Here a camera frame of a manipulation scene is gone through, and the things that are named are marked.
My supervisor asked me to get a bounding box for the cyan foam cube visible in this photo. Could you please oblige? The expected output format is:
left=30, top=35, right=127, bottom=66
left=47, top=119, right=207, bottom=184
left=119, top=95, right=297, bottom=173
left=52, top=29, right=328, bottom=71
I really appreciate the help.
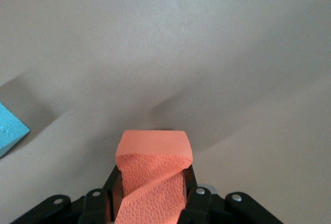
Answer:
left=0, top=101, right=31, bottom=159

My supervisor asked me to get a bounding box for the orange foam cube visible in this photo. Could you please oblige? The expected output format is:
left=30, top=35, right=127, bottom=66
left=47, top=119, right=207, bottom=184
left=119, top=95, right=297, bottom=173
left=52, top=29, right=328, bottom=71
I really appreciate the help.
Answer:
left=113, top=130, right=194, bottom=224

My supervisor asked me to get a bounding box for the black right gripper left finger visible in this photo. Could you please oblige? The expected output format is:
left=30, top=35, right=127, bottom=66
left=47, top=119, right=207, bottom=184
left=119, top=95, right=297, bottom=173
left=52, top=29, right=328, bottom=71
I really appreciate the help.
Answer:
left=10, top=166, right=123, bottom=224

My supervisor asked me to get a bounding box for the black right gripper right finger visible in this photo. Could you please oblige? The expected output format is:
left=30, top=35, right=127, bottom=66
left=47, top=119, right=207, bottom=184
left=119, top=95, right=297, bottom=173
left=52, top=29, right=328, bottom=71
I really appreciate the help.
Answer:
left=177, top=166, right=281, bottom=224

